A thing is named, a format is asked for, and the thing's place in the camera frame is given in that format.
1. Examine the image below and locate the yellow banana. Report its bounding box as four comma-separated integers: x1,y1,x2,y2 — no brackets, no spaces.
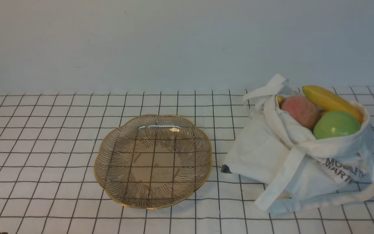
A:
302,85,363,123

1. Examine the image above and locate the small yellow fruit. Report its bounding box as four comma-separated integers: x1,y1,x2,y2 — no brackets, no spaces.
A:
277,95,285,107

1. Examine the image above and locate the white cloth tote bag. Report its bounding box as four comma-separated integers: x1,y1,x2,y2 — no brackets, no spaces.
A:
221,74,374,214

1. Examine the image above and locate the glass plate with gold rim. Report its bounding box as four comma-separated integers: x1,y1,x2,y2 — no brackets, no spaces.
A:
93,114,213,209

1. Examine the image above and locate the pink peach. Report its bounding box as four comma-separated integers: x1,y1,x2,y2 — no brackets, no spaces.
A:
281,95,320,130

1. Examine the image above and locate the green apple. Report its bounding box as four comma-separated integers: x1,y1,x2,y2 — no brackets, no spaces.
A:
313,111,361,139

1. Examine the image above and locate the checkered white tablecloth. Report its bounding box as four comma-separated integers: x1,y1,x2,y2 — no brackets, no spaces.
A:
0,86,374,234

